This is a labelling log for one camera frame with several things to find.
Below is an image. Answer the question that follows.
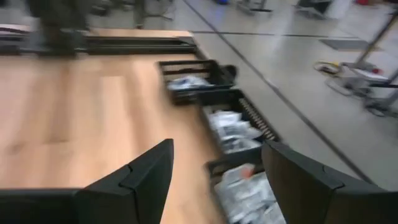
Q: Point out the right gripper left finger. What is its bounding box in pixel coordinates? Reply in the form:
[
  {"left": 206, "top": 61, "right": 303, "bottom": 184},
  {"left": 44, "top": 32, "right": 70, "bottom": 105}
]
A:
[{"left": 0, "top": 139, "right": 174, "bottom": 224}]

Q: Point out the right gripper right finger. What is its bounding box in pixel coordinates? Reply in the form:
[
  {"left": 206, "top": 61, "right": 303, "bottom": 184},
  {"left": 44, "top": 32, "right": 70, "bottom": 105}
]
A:
[{"left": 262, "top": 139, "right": 398, "bottom": 224}]

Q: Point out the white packet with red print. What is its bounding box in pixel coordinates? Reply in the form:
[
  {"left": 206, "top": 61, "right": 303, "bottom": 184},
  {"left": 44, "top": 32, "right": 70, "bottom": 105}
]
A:
[
  {"left": 222, "top": 163, "right": 265, "bottom": 187},
  {"left": 214, "top": 177, "right": 287, "bottom": 224}
]

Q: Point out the black plastic mesh basket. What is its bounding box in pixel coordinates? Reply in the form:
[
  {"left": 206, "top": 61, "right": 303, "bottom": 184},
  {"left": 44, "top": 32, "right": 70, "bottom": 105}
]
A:
[
  {"left": 158, "top": 59, "right": 237, "bottom": 105},
  {"left": 197, "top": 88, "right": 279, "bottom": 156},
  {"left": 205, "top": 154, "right": 287, "bottom": 224}
]

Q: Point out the grey wheeled stand base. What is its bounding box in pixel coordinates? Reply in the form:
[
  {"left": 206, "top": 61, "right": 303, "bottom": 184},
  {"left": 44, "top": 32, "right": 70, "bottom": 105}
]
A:
[{"left": 325, "top": 60, "right": 398, "bottom": 118}]

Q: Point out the grey floor plate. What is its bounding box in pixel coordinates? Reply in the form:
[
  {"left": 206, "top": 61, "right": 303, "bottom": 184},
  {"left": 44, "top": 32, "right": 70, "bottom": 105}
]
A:
[{"left": 320, "top": 37, "right": 371, "bottom": 51}]

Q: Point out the yellow coiled floor cable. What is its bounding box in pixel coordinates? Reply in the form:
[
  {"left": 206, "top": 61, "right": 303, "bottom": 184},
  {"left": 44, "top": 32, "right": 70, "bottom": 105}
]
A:
[{"left": 313, "top": 60, "right": 343, "bottom": 75}]

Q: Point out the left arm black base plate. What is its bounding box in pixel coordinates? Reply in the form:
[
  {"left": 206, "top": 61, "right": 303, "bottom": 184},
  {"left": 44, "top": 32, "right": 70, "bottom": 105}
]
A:
[{"left": 0, "top": 27, "right": 88, "bottom": 58}]

